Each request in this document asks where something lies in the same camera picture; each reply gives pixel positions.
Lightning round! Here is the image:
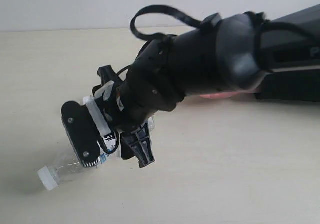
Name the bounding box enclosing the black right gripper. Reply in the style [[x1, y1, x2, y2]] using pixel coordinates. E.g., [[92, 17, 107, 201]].
[[113, 37, 185, 168]]

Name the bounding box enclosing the clear bottle green lime label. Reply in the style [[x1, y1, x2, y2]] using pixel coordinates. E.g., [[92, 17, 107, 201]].
[[37, 117, 155, 190]]

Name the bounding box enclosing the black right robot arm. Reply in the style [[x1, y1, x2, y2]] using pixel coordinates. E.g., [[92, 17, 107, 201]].
[[115, 5, 320, 167]]

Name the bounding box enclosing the bare open human hand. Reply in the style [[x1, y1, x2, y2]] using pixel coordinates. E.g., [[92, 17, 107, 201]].
[[200, 89, 257, 99]]

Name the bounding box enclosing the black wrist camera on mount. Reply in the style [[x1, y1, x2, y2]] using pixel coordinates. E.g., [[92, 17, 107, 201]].
[[61, 65, 122, 168]]

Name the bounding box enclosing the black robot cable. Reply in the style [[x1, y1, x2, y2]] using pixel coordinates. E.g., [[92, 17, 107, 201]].
[[129, 5, 221, 43]]

